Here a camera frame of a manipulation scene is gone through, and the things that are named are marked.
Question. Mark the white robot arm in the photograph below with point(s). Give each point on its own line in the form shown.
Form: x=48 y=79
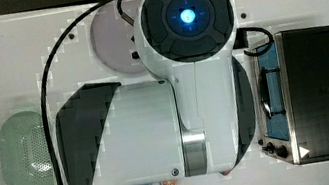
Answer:
x=194 y=116

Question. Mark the green perforated strainer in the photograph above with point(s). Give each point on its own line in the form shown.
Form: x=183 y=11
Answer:
x=23 y=151

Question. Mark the lilac round plate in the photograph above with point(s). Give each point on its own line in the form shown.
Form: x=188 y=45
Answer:
x=111 y=39

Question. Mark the orange slice toy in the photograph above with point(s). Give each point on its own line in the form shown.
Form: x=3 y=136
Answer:
x=173 y=182

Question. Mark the black toaster oven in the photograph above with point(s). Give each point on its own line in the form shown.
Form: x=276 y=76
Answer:
x=291 y=77

